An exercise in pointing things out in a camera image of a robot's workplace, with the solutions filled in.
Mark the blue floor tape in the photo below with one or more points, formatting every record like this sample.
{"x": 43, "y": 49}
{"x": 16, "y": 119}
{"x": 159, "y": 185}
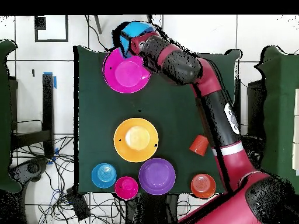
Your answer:
{"x": 55, "y": 81}

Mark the small blue bowl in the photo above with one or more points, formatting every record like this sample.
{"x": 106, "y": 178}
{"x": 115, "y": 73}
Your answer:
{"x": 104, "y": 176}

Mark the purple bowl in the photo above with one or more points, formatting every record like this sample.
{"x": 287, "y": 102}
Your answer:
{"x": 157, "y": 176}

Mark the green cloth side table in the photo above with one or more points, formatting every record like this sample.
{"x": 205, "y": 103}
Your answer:
{"x": 280, "y": 105}
{"x": 4, "y": 116}

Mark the black metal stand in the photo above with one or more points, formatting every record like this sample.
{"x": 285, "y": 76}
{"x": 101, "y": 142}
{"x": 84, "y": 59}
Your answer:
{"x": 255, "y": 105}
{"x": 48, "y": 105}

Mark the orange-red plastic cup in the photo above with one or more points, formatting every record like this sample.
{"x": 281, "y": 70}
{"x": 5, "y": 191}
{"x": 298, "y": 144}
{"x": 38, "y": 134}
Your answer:
{"x": 199, "y": 145}

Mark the black power strip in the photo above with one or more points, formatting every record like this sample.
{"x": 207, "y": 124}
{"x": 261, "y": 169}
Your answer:
{"x": 79, "y": 205}

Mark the large blue bowl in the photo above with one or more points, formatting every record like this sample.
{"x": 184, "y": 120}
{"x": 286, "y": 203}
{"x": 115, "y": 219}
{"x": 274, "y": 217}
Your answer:
{"x": 135, "y": 29}

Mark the dark green tablecloth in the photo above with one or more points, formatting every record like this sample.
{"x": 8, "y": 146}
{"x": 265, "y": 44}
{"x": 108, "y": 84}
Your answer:
{"x": 163, "y": 105}

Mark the small orange bowl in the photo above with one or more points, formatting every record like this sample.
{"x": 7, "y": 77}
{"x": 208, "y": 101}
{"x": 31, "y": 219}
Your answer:
{"x": 203, "y": 186}

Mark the large pink bowl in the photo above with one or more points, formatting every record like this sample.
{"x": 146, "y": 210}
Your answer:
{"x": 123, "y": 74}

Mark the large orange bowl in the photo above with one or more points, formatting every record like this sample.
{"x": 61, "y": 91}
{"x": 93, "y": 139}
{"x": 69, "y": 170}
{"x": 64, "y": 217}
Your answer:
{"x": 136, "y": 140}

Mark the black square floor frame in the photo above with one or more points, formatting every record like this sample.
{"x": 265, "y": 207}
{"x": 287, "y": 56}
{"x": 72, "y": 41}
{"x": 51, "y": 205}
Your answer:
{"x": 51, "y": 40}

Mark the small crimson bowl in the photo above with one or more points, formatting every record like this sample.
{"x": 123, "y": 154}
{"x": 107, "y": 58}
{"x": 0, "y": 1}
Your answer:
{"x": 126, "y": 187}

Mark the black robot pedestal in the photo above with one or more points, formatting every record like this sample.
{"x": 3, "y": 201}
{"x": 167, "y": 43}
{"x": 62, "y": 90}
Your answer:
{"x": 151, "y": 210}

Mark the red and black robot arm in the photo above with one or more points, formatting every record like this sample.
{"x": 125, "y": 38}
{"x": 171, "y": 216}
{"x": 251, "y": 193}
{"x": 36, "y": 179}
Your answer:
{"x": 233, "y": 163}

